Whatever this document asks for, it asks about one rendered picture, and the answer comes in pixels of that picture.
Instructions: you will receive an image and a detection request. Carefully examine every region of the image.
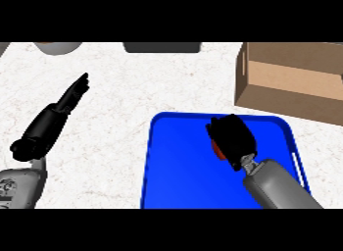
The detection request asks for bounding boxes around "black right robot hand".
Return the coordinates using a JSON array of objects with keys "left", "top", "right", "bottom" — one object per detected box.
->
[{"left": 206, "top": 113, "right": 259, "bottom": 173}]

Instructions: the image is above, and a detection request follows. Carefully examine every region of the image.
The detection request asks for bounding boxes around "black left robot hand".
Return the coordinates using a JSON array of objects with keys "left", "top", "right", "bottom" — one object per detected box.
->
[{"left": 9, "top": 72, "right": 92, "bottom": 163}]

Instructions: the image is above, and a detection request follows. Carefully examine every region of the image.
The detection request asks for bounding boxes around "red bell pepper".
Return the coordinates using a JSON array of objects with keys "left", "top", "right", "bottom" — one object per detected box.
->
[{"left": 212, "top": 140, "right": 229, "bottom": 161}]

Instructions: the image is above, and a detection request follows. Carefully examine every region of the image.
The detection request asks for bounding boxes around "blue plastic tray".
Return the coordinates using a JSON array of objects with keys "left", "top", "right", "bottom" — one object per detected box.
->
[{"left": 141, "top": 111, "right": 311, "bottom": 210}]

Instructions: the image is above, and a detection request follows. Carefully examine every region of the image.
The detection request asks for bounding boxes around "brown cardboard box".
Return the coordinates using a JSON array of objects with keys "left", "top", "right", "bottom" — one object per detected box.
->
[{"left": 234, "top": 42, "right": 343, "bottom": 129}]

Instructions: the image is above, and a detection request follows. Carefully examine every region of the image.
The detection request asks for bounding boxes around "pale grey round bowl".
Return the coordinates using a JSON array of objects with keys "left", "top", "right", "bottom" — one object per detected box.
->
[{"left": 34, "top": 42, "right": 85, "bottom": 56}]

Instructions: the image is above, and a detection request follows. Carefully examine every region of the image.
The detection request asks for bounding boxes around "dark grey flat appliance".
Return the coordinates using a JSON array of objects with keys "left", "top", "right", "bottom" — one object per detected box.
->
[{"left": 123, "top": 42, "right": 203, "bottom": 54}]

